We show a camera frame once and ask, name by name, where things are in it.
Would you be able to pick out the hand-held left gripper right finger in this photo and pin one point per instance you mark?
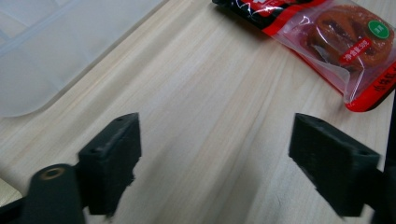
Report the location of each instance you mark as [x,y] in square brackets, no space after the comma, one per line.
[333,161]

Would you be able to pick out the white translucent plastic container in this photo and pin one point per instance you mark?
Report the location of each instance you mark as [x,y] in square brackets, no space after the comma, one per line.
[46,53]

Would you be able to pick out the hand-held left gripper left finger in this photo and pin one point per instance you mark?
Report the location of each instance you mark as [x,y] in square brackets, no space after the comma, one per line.
[107,161]

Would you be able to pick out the red snack packet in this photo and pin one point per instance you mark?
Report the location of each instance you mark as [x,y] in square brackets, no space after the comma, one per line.
[342,34]

